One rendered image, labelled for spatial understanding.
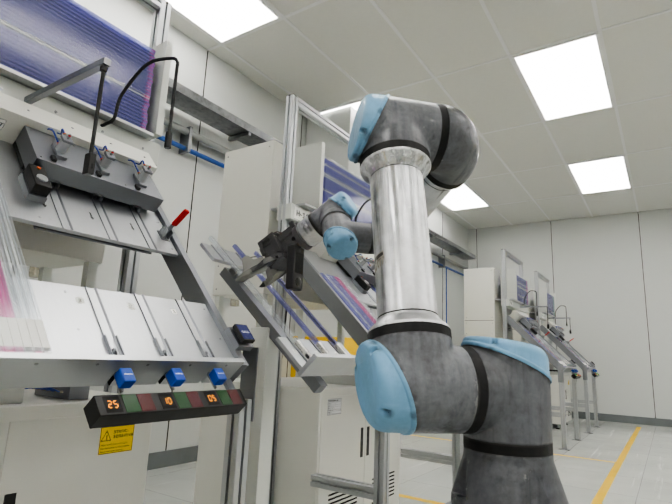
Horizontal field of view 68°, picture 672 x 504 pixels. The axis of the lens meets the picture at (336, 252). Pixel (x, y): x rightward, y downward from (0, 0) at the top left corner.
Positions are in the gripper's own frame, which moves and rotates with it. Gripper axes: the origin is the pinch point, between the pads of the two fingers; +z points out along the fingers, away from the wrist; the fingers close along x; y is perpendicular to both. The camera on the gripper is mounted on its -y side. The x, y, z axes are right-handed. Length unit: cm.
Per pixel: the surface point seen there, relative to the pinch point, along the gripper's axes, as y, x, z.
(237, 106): 238, -183, 46
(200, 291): 0.5, 12.6, 7.0
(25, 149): 39, 46, 14
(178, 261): 12.7, 11.5, 10.7
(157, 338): -14.4, 32.8, 6.7
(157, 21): 97, 6, -12
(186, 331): -12.4, 23.9, 6.3
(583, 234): 110, -724, -163
